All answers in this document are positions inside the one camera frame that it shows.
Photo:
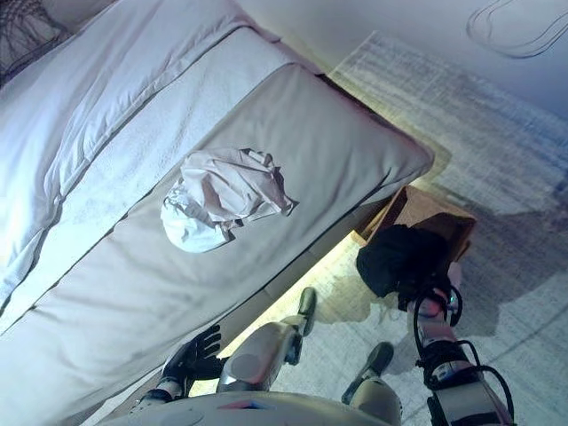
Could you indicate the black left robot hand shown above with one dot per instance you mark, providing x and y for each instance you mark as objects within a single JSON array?
[{"x": 195, "y": 355}]

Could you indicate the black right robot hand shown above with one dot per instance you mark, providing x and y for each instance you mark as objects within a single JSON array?
[{"x": 430, "y": 288}]

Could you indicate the dark navy garment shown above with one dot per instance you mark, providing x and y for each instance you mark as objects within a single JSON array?
[{"x": 399, "y": 253}]

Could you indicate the beige garment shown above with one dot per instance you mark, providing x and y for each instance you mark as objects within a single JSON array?
[{"x": 235, "y": 186}]

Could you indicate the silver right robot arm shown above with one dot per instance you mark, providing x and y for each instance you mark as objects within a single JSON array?
[{"x": 437, "y": 328}]

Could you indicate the brown wicker basket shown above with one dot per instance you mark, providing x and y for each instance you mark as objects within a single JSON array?
[{"x": 426, "y": 204}]

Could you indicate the silver left robot leg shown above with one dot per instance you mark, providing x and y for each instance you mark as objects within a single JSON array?
[{"x": 262, "y": 350}]

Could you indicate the silver robot leg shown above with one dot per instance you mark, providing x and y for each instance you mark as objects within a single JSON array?
[
  {"x": 262, "y": 350},
  {"x": 377, "y": 395}
]

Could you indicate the silver robot torso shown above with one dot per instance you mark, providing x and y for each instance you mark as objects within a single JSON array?
[{"x": 248, "y": 410}]

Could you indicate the silver right robot leg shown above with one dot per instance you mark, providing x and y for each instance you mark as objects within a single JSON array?
[{"x": 377, "y": 395}]

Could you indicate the white garment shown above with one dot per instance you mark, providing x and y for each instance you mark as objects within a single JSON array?
[{"x": 191, "y": 226}]

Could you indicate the white duvet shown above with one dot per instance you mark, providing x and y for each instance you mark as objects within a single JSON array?
[{"x": 89, "y": 89}]

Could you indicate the patterned decorative pillow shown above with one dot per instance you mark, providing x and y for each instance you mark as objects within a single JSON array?
[{"x": 22, "y": 40}]

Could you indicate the tan padded bed frame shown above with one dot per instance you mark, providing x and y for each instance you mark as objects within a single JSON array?
[{"x": 284, "y": 275}]

